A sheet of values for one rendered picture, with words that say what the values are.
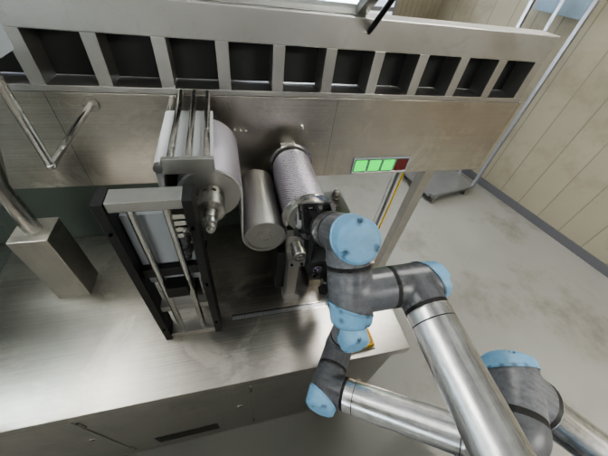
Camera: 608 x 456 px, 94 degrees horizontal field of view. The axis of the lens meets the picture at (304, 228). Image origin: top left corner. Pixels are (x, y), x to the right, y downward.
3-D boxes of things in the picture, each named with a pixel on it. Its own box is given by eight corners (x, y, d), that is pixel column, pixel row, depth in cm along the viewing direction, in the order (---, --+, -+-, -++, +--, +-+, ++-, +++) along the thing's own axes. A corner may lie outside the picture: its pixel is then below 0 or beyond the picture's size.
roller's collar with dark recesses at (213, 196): (197, 223, 65) (193, 202, 60) (198, 205, 69) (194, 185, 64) (226, 221, 66) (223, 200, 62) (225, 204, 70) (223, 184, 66)
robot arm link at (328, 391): (552, 514, 51) (308, 413, 72) (541, 444, 58) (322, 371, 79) (576, 503, 44) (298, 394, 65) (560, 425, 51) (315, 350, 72)
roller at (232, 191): (185, 218, 71) (172, 171, 61) (189, 162, 87) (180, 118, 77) (242, 213, 74) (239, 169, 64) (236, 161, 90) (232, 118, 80)
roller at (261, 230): (244, 252, 84) (242, 224, 75) (239, 197, 101) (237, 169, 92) (284, 249, 87) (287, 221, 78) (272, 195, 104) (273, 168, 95)
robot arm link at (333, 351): (315, 366, 79) (321, 352, 71) (328, 331, 87) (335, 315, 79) (342, 379, 77) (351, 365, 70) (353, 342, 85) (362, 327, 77)
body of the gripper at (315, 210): (326, 201, 69) (345, 203, 57) (327, 236, 70) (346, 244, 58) (295, 203, 67) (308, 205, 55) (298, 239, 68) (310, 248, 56)
